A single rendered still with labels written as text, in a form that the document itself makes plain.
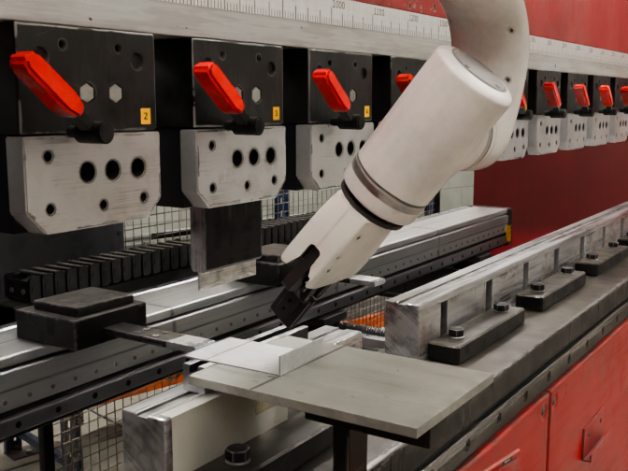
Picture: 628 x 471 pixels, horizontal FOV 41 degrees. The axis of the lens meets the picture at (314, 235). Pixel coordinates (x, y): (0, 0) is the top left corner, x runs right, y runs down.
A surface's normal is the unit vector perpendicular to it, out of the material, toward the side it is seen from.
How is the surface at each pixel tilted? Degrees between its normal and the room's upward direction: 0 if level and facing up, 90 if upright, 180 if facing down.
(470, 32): 134
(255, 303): 90
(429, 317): 90
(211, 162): 90
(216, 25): 90
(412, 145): 98
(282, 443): 0
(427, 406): 0
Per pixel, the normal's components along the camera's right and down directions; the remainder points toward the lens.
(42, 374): 0.84, 0.08
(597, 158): -0.55, 0.13
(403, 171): -0.24, 0.40
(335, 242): -0.34, 0.21
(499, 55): -0.43, 0.57
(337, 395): 0.00, -0.99
